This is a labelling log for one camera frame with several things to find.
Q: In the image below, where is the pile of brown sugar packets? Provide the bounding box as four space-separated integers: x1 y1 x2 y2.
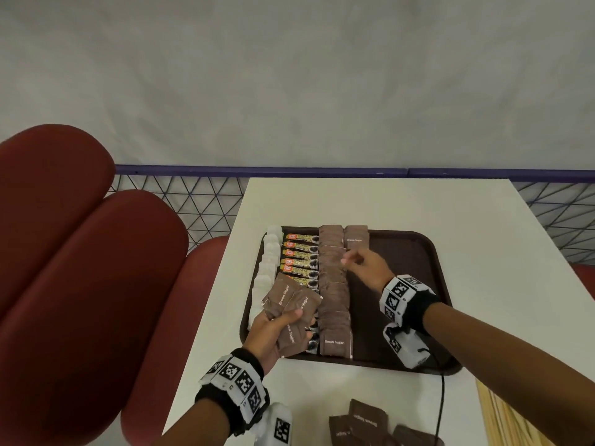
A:
328 399 445 446

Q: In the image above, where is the black right camera cable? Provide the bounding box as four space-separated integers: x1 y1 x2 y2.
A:
418 348 446 437

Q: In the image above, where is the person's right forearm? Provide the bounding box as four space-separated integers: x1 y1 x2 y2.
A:
423 301 595 446

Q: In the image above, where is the bundle of wooden stir sticks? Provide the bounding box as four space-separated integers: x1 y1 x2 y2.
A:
476 379 554 446

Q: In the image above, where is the handful of brown sugar packets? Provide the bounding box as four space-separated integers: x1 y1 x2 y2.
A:
262 273 324 358

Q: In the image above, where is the right wristband with marker tags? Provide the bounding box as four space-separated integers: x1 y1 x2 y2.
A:
379 273 441 335

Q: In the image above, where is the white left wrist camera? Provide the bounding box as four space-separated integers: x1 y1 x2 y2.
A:
253 403 293 446

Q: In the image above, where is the wristband with marker tags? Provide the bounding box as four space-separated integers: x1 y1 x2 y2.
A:
379 273 441 335
195 348 270 436

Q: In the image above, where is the person's left hand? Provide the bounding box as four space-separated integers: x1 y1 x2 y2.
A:
242 308 315 376

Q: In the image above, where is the brown plastic tray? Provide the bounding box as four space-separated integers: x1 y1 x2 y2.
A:
239 225 462 376

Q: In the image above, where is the purple mesh railing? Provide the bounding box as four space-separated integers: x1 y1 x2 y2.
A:
107 164 595 265

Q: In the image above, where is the row of white sachets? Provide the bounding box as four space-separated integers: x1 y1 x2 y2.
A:
249 225 284 330

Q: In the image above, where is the left wristband with marker tags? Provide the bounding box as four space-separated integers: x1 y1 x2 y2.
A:
195 348 270 436

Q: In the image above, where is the red padded chair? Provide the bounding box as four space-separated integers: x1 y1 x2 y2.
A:
0 124 231 446
572 264 595 300

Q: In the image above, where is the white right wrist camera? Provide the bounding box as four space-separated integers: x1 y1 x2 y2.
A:
382 322 432 370

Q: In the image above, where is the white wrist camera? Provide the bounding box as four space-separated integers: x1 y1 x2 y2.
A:
253 403 293 446
382 322 432 370

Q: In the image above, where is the row of coffee stick packets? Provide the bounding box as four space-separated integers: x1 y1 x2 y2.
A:
278 232 322 356

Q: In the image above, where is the person's right hand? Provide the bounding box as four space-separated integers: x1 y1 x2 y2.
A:
340 248 396 293

